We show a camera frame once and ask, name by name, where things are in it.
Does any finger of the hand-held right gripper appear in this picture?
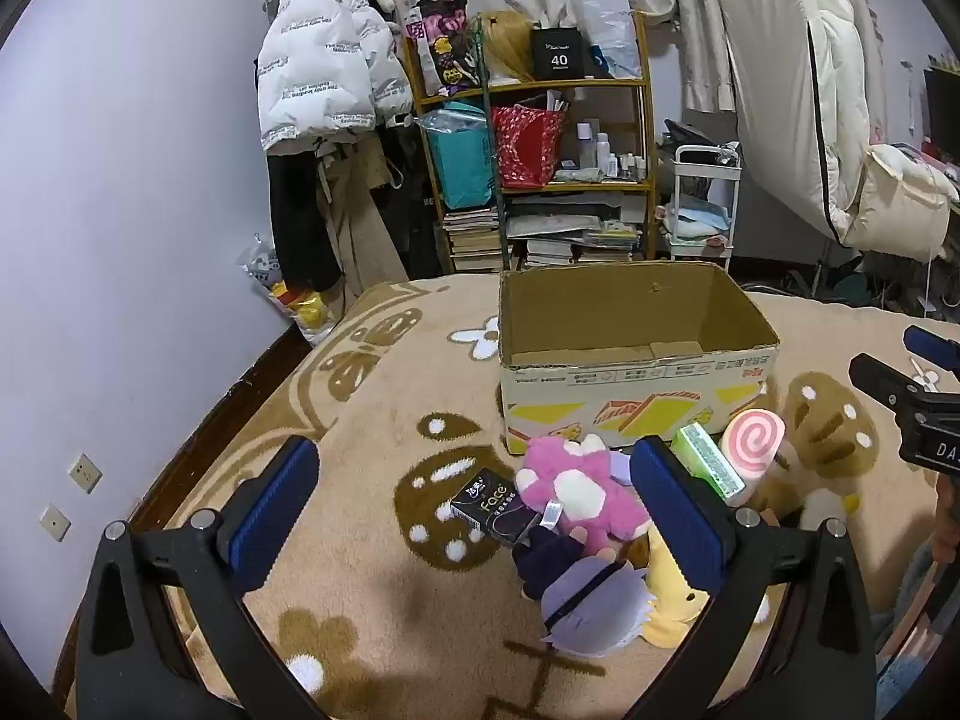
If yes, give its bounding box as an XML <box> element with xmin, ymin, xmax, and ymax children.
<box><xmin>902</xmin><ymin>325</ymin><xmax>960</xmax><ymax>374</ymax></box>
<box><xmin>848</xmin><ymin>353</ymin><xmax>947</xmax><ymax>421</ymax></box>

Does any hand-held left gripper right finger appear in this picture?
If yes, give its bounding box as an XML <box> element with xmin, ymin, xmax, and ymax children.
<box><xmin>622</xmin><ymin>435</ymin><xmax>878</xmax><ymax>720</ymax></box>

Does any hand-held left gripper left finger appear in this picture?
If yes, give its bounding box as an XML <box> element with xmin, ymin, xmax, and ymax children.
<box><xmin>75</xmin><ymin>435</ymin><xmax>323</xmax><ymax>720</ymax></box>

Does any green tissue pack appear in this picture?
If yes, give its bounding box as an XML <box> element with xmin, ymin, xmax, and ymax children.
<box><xmin>670</xmin><ymin>422</ymin><xmax>745</xmax><ymax>500</ymax></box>

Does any printed cardboard box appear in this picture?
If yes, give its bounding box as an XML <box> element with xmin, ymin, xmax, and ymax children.
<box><xmin>497</xmin><ymin>261</ymin><xmax>782</xmax><ymax>458</ymax></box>

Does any black tissue pack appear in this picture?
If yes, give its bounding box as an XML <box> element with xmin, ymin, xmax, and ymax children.
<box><xmin>448</xmin><ymin>469</ymin><xmax>550</xmax><ymax>548</ymax></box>

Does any person's right forearm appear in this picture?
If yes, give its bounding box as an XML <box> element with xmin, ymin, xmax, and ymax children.
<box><xmin>876</xmin><ymin>559</ymin><xmax>960</xmax><ymax>695</ymax></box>

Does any person's right hand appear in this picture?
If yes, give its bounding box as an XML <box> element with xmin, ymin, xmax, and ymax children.
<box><xmin>931</xmin><ymin>475</ymin><xmax>960</xmax><ymax>565</ymax></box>

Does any yellow plush toy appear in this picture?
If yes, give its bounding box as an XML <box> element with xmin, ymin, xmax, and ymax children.
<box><xmin>636</xmin><ymin>519</ymin><xmax>710</xmax><ymax>647</ymax></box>

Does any pink plush toy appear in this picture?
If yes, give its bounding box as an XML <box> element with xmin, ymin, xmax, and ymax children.
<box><xmin>514</xmin><ymin>433</ymin><xmax>653</xmax><ymax>557</ymax></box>

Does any pink swirl plush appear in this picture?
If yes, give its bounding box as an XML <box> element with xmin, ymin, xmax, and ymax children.
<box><xmin>718</xmin><ymin>411</ymin><xmax>787</xmax><ymax>508</ymax></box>

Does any purple-haired plush doll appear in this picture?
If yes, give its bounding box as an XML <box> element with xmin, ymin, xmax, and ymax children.
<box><xmin>512</xmin><ymin>525</ymin><xmax>658</xmax><ymax>659</ymax></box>

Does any tan printed blanket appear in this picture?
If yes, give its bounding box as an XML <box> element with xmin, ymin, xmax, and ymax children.
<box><xmin>64</xmin><ymin>274</ymin><xmax>960</xmax><ymax>720</ymax></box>

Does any plastic bag with yellow items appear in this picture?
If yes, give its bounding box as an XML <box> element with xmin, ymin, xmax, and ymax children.
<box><xmin>240</xmin><ymin>235</ymin><xmax>355</xmax><ymax>347</ymax></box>

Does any dark monitor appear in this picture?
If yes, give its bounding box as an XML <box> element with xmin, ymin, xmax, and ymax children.
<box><xmin>922</xmin><ymin>64</ymin><xmax>960</xmax><ymax>160</ymax></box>

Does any light blue cloth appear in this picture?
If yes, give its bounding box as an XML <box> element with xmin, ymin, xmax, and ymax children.
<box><xmin>671</xmin><ymin>199</ymin><xmax>733</xmax><ymax>232</ymax></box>

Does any white trolley cart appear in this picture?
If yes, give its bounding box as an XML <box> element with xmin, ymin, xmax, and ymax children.
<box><xmin>664</xmin><ymin>141</ymin><xmax>743</xmax><ymax>275</ymax></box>

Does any black hanging garment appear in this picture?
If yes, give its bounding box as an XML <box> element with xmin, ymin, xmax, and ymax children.
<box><xmin>268</xmin><ymin>142</ymin><xmax>344</xmax><ymax>293</ymax></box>

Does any pile of magazines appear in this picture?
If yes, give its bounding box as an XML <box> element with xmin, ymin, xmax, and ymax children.
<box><xmin>506</xmin><ymin>191</ymin><xmax>647</xmax><ymax>271</ymax></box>

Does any folded white duvet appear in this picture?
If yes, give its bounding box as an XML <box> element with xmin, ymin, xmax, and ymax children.
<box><xmin>716</xmin><ymin>0</ymin><xmax>960</xmax><ymax>254</ymax></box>

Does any stack of old books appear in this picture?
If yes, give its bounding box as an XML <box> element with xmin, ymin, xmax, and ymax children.
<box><xmin>442</xmin><ymin>206</ymin><xmax>505</xmax><ymax>275</ymax></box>

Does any wooden shelf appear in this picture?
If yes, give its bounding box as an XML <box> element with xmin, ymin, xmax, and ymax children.
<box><xmin>401</xmin><ymin>11</ymin><xmax>662</xmax><ymax>275</ymax></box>

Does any group of white bottles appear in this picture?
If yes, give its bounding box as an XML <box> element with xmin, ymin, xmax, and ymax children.
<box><xmin>574</xmin><ymin>120</ymin><xmax>650</xmax><ymax>181</ymax></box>

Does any teal bag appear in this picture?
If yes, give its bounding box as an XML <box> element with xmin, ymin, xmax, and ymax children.
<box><xmin>420</xmin><ymin>109</ymin><xmax>498</xmax><ymax>212</ymax></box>

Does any red patterned bag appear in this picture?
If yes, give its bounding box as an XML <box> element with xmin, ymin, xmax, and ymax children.
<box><xmin>491</xmin><ymin>105</ymin><xmax>568</xmax><ymax>190</ymax></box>

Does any clear plastic bag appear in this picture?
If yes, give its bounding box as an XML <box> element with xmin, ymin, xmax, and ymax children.
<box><xmin>574</xmin><ymin>0</ymin><xmax>644</xmax><ymax>80</ymax></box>

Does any white puffer jacket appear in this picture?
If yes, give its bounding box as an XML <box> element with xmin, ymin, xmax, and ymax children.
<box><xmin>255</xmin><ymin>0</ymin><xmax>415</xmax><ymax>158</ymax></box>

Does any black box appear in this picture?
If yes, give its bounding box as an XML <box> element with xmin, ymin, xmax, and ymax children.
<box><xmin>530</xmin><ymin>28</ymin><xmax>590</xmax><ymax>80</ymax></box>

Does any blonde wig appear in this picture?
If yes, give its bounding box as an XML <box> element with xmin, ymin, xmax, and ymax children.
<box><xmin>480</xmin><ymin>10</ymin><xmax>538</xmax><ymax>83</ymax></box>

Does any black and pink printed bag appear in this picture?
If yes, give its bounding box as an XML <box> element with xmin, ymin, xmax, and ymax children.
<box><xmin>405</xmin><ymin>0</ymin><xmax>482</xmax><ymax>95</ymax></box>

